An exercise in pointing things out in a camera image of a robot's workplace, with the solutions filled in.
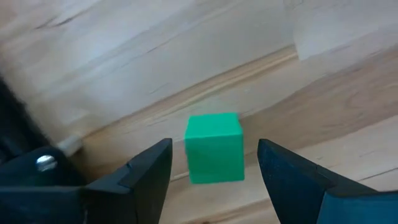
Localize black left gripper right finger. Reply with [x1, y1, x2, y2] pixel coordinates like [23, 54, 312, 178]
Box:
[257, 138, 339, 224]

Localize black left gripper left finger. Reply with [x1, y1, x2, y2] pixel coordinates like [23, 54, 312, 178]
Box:
[79, 138, 174, 224]

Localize small green cube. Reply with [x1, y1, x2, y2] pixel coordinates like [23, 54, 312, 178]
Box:
[184, 112, 246, 184]

